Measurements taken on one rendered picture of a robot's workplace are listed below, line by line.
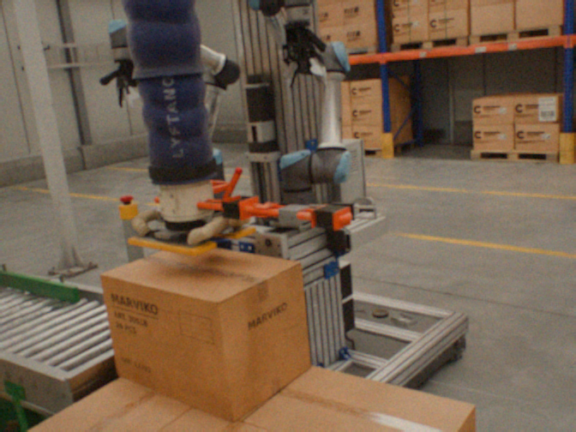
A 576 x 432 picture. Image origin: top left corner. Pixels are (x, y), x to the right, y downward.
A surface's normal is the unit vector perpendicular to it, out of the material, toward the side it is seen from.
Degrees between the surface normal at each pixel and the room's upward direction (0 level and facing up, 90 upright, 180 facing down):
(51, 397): 90
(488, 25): 93
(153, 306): 90
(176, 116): 70
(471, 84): 90
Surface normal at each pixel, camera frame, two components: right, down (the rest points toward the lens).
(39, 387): -0.58, 0.25
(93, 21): 0.75, 0.09
